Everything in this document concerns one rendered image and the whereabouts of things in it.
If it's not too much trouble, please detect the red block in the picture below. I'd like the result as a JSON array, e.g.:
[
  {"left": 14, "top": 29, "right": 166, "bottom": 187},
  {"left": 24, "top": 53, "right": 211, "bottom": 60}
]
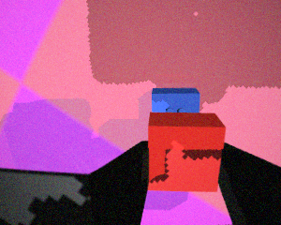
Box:
[{"left": 148, "top": 112, "right": 226, "bottom": 192}]

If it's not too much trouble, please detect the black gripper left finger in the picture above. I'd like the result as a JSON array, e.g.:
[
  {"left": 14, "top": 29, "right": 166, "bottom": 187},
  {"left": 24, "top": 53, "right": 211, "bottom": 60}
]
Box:
[{"left": 0, "top": 141, "right": 149, "bottom": 225}]

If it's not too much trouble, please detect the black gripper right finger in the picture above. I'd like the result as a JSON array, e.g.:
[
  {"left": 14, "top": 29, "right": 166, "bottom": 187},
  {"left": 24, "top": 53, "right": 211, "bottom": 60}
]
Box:
[{"left": 217, "top": 142, "right": 281, "bottom": 225}]

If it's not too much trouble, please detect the blue block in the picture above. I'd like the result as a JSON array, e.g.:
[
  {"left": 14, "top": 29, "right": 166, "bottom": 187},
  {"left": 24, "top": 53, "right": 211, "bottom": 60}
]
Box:
[{"left": 152, "top": 87, "right": 200, "bottom": 113}]

